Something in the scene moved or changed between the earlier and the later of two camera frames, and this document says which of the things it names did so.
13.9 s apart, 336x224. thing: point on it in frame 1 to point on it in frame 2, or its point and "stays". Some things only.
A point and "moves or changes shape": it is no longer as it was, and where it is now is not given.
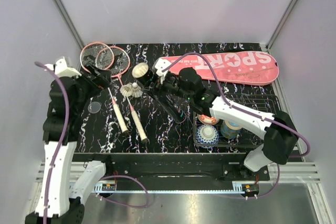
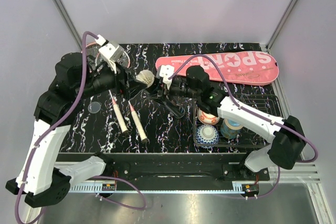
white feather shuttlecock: [137, 91] moves or changes shape
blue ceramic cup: [230, 130] stays
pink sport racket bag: [251, 67] stays
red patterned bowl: [207, 120] stays
